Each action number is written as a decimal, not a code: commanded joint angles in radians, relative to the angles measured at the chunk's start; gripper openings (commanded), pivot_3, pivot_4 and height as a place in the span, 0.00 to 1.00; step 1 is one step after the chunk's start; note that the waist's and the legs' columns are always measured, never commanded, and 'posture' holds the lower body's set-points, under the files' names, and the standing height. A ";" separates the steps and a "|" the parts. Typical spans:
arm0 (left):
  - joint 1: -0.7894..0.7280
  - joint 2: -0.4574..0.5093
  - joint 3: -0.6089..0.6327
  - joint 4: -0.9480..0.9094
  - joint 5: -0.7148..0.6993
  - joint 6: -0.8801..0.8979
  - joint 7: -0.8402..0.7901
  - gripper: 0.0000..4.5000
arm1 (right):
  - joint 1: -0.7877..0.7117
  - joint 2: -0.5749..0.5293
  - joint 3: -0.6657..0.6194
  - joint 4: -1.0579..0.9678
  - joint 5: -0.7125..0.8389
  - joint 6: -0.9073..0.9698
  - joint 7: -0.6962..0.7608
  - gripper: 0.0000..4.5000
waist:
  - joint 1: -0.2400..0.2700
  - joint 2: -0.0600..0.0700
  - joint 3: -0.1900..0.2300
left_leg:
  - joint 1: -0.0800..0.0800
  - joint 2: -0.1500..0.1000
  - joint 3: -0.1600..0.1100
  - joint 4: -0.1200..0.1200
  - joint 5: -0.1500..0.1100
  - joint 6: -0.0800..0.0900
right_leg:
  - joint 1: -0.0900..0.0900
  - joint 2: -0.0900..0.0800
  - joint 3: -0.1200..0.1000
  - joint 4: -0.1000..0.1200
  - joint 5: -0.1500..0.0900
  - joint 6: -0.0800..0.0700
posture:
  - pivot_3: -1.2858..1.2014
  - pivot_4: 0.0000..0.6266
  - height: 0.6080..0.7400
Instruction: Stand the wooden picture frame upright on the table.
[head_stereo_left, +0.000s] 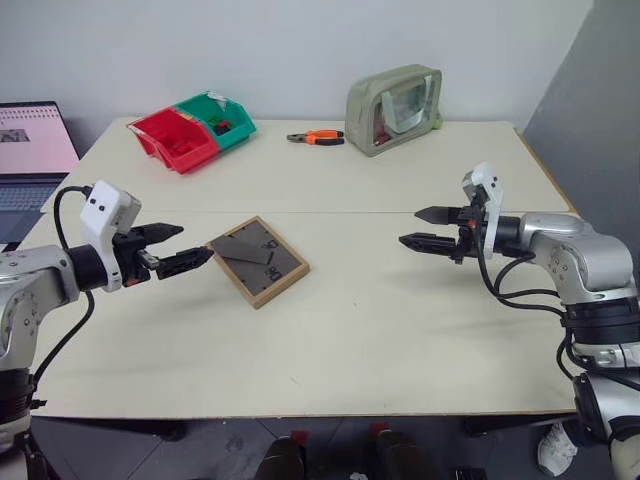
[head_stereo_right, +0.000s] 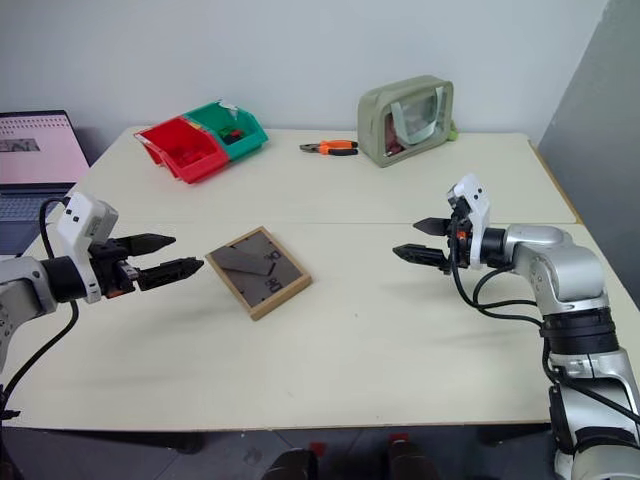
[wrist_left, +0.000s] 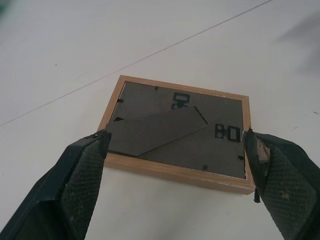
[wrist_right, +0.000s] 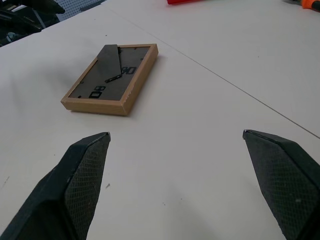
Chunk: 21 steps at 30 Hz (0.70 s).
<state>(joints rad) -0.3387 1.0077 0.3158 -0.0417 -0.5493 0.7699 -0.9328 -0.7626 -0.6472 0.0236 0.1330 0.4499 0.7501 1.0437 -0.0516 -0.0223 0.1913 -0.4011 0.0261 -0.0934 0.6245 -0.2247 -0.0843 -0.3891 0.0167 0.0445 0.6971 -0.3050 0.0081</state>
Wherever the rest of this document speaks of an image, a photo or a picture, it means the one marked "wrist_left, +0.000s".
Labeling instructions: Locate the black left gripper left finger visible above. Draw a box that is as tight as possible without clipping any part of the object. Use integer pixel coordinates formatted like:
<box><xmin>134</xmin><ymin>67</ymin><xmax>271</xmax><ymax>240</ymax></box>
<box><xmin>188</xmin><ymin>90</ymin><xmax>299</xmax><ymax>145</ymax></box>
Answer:
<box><xmin>0</xmin><ymin>129</ymin><xmax>113</xmax><ymax>240</ymax></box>

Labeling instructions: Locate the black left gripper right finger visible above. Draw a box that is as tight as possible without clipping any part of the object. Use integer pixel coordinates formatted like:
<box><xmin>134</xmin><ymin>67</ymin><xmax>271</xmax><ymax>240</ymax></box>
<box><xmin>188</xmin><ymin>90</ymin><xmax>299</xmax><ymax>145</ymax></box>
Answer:
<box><xmin>243</xmin><ymin>127</ymin><xmax>320</xmax><ymax>240</ymax></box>

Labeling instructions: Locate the wooden picture frame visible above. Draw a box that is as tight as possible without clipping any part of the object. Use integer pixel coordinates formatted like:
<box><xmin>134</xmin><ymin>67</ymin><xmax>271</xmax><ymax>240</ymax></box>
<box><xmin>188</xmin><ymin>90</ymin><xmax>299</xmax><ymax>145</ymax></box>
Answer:
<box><xmin>97</xmin><ymin>74</ymin><xmax>257</xmax><ymax>198</ymax></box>

